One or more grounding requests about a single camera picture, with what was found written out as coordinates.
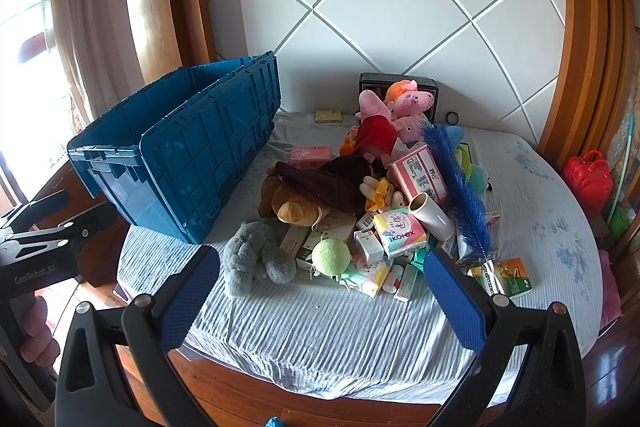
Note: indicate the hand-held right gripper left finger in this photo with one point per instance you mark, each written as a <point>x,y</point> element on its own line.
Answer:
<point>190,292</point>

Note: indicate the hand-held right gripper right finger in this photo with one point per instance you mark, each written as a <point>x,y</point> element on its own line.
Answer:
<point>455,302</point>

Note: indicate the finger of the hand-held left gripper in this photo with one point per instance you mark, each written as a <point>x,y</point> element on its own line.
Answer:
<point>40,207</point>
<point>75,227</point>

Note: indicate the clear film roll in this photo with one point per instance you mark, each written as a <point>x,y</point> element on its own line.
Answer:
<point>435,219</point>

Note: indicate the pastel sanitary pad packet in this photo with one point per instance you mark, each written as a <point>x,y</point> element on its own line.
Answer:
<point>397,232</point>

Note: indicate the blue plastic crate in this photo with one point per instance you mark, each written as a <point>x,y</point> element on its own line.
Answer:
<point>200,147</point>

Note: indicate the red dress pig plush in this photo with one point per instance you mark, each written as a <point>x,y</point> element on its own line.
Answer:
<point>375,134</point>

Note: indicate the orange dress pig plush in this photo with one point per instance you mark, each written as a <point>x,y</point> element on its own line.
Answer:
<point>417,97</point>

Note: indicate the person's left hand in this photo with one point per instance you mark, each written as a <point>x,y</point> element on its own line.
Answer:
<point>39,337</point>

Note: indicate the slim white green box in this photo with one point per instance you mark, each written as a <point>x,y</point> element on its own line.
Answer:
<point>406,284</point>

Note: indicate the green orange box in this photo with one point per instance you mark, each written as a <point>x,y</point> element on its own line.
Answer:
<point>515,278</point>

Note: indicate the red white tube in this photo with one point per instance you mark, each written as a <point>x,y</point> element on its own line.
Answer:
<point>392,278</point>

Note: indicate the grey elephant plush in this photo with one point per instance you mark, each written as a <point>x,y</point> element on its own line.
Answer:
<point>250,257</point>

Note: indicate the pink floral packet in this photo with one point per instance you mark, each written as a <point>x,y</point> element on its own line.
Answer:
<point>372,277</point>

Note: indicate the white green medicine box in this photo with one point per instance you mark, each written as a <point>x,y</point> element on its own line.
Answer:
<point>367,247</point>

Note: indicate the blue feather duster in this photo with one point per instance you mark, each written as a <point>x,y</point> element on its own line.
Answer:
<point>460,187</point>

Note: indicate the green plush toy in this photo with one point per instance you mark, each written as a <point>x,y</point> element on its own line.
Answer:
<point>475,174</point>

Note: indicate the green tennis ball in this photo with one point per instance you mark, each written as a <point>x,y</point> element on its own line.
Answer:
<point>331,258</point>

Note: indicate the yellow white plush toy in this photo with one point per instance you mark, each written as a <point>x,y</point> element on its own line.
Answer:
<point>380,192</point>

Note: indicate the pink labelled box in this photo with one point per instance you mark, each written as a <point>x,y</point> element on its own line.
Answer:
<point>417,172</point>

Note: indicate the beige card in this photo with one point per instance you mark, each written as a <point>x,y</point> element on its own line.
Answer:
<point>334,224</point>

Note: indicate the pink cloth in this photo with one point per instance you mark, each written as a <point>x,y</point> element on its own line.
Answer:
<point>610,292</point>

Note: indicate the blue plush toy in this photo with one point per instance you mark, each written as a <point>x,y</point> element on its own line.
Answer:
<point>455,134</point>

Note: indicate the brown plush toy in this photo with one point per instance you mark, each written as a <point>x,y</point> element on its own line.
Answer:
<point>325,182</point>

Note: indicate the red toy handbag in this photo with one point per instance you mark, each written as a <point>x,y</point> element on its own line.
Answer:
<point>587,182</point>

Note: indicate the small pink pig plush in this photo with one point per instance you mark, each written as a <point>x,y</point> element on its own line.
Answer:
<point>410,127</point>

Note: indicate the pink tissue packet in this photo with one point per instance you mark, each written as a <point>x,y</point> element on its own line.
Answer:
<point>310,156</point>

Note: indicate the orange plush toy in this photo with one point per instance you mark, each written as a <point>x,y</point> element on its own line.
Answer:
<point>350,144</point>

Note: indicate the beige curtain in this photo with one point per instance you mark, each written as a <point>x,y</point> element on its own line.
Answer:
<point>85,17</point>

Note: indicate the yellow sponge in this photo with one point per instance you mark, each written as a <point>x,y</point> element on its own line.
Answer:
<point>328,116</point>

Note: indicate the black box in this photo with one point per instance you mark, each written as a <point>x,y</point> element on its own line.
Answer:
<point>372,82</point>

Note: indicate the wooden wall frame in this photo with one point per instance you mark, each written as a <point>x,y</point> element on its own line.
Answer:
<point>580,32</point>

